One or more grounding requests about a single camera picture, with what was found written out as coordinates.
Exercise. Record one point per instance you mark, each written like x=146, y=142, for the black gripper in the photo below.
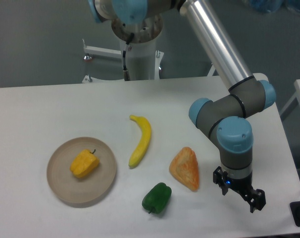
x=254, y=197

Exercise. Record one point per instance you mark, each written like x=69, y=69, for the yellow bell pepper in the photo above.
x=84, y=163

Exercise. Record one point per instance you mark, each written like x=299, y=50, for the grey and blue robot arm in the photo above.
x=223, y=122

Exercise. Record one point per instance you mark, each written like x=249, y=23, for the green bell pepper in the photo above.
x=157, y=198

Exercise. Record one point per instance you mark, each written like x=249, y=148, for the beige round plate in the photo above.
x=92, y=188

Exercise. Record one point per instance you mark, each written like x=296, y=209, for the orange bread slice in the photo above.
x=184, y=168

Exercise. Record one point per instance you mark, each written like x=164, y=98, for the yellow banana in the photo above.
x=144, y=142

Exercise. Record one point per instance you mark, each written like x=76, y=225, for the blue object top right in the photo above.
x=270, y=6

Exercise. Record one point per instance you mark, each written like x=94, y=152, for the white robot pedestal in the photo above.
x=139, y=56

